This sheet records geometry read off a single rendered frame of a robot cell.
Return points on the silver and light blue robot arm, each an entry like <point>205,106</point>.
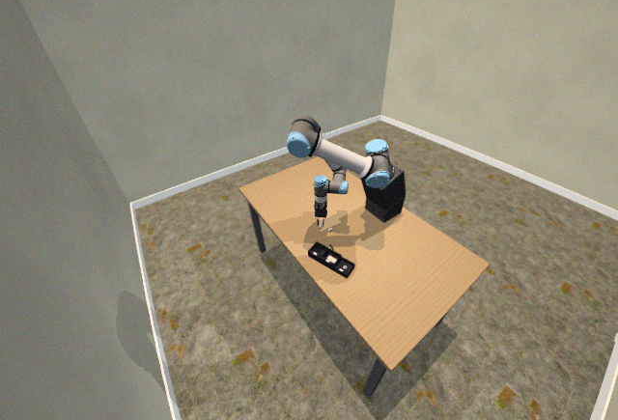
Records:
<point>375,168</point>

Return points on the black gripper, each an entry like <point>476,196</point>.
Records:
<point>320,208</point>

